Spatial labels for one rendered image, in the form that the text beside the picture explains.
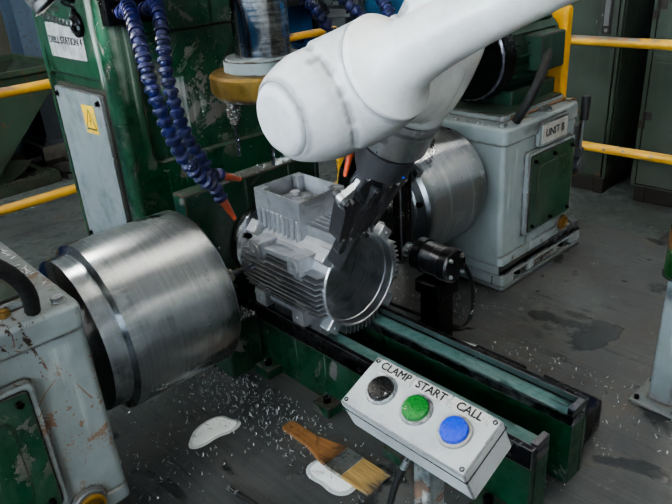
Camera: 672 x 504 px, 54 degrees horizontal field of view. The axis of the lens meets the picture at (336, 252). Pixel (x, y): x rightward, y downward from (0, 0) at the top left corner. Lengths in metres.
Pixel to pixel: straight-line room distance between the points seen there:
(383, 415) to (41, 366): 0.39
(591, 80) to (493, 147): 2.87
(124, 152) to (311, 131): 0.66
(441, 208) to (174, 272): 0.54
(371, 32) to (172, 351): 0.52
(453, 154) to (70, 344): 0.78
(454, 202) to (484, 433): 0.66
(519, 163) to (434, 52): 0.86
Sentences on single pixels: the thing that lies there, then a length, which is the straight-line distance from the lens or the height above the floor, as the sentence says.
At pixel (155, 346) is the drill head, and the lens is 0.90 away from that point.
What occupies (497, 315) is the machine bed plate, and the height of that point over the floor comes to 0.80.
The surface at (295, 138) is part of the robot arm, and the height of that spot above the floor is 1.36.
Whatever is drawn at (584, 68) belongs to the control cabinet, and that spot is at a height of 0.74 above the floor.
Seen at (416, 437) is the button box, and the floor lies 1.06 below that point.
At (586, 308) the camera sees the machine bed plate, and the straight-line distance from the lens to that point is 1.45.
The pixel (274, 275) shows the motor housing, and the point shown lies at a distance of 1.08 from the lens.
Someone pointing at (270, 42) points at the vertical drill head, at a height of 1.38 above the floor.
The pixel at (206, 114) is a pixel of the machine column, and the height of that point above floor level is 1.24.
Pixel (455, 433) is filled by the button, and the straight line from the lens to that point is 0.68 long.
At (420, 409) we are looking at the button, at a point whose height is 1.07.
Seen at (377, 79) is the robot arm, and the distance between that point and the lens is 0.59.
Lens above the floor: 1.52
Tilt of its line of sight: 25 degrees down
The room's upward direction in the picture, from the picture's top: 4 degrees counter-clockwise
